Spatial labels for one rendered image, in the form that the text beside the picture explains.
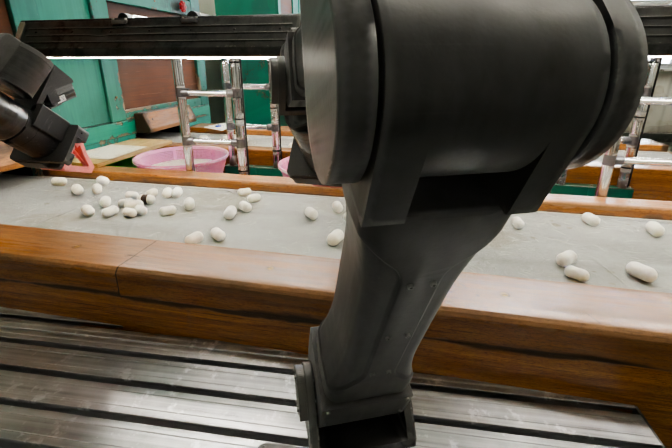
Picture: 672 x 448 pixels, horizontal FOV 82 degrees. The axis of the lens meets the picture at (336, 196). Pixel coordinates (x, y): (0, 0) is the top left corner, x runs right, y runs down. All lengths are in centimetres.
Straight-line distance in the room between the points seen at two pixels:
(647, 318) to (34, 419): 68
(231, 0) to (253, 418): 344
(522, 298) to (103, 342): 55
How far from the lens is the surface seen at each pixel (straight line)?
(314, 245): 66
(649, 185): 133
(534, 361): 53
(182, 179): 102
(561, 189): 122
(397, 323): 21
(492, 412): 51
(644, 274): 70
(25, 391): 62
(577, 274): 65
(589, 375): 55
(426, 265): 17
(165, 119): 161
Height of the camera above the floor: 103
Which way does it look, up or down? 19 degrees down
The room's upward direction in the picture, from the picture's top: straight up
